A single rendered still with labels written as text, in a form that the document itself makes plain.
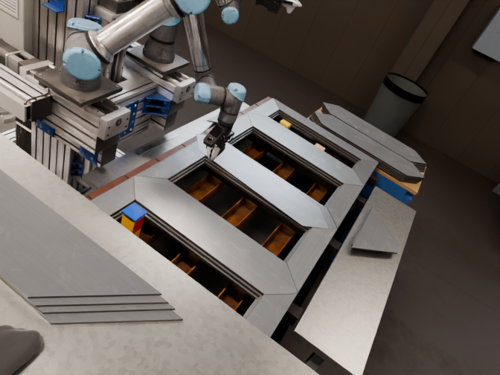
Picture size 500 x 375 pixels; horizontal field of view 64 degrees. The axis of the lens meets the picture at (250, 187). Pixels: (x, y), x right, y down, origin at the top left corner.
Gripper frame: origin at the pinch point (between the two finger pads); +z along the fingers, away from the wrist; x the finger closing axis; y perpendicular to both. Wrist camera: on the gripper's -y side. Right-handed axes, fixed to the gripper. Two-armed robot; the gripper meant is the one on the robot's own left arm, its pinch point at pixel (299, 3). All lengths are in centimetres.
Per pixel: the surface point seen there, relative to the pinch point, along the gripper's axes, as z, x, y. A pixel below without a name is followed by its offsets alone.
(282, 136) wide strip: 16, 25, 58
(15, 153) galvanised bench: -79, 113, 26
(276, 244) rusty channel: 16, 90, 66
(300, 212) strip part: 21, 83, 50
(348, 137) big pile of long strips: 60, 2, 61
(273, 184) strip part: 9, 69, 52
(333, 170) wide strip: 43, 43, 55
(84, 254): -50, 143, 19
